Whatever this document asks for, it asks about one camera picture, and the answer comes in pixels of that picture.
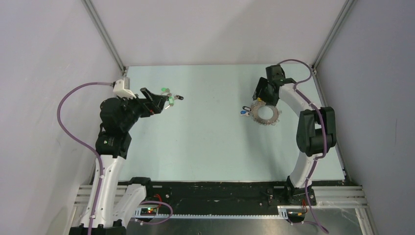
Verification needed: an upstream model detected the controller board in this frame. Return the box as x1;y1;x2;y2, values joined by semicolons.
135;207;158;218
286;211;306;224

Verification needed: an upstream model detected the green tagged key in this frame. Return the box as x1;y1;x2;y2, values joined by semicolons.
164;96;175;110

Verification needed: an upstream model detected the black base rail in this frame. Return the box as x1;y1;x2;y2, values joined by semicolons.
116;181;317;217

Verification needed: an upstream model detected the blue tagged key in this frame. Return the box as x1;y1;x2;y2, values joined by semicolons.
240;110;251;117

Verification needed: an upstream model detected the left controller board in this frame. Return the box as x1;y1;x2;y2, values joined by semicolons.
135;207;158;218

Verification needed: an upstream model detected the metal disc with keyrings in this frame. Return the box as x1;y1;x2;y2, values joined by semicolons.
250;100;281;126

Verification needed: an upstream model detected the black tagged key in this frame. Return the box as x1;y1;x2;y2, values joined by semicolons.
174;95;184;100

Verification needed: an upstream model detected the right controller board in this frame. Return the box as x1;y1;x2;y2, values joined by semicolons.
286;211;306;224

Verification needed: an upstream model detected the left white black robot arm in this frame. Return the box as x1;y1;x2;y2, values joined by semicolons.
69;88;172;235

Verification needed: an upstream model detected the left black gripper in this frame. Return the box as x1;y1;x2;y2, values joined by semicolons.
117;87;166;131

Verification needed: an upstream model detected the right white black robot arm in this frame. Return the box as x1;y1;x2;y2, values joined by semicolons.
250;65;337;206

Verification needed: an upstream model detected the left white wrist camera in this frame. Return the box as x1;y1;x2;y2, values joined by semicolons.
113;77;137;99

